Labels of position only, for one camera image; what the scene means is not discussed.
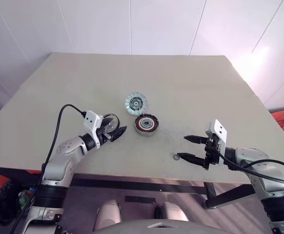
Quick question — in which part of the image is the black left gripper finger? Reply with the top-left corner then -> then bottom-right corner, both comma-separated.
102,117 -> 118,127
109,126 -> 128,142

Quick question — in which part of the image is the grey robot torso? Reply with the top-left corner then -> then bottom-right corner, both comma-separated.
90,218 -> 199,234

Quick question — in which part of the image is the black tape strip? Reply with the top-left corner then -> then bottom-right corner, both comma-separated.
124,195 -> 157,204

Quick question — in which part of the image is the black table frame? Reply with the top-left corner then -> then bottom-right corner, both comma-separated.
68,172 -> 257,210

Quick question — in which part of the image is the pale rounded robot foot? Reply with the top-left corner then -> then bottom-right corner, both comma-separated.
161,201 -> 189,222
94,199 -> 122,231

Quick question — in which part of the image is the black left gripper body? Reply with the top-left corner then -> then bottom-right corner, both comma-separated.
97,120 -> 114,144

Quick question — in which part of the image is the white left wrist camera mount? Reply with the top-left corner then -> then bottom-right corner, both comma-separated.
83,110 -> 104,149

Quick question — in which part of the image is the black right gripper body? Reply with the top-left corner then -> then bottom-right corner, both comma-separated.
203,136 -> 222,171

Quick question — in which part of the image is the round translucent disc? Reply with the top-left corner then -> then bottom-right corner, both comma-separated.
102,112 -> 121,134

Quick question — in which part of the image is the pale rounded right robot foot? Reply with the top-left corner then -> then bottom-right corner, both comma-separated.
161,201 -> 189,222

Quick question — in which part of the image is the green object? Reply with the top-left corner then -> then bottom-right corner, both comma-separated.
19,191 -> 29,208

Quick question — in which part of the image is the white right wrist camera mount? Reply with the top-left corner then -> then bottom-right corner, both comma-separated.
205,119 -> 228,167

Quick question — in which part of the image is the motor stator with copper windings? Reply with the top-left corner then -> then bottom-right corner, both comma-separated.
134,114 -> 160,137

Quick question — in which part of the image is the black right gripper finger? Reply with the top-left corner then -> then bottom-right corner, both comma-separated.
183,135 -> 209,145
178,152 -> 207,168

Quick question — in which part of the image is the silver finned motor disc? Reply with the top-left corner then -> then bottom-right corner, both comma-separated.
124,90 -> 149,116

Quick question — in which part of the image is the pale rounded left robot foot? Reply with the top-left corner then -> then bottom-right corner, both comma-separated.
94,199 -> 122,231

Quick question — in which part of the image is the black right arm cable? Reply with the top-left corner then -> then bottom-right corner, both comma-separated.
211,143 -> 284,195

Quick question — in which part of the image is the black rounded bag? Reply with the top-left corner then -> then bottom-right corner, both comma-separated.
0,180 -> 20,224

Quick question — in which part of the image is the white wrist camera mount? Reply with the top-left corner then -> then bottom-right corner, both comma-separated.
83,110 -> 104,149
205,119 -> 228,167

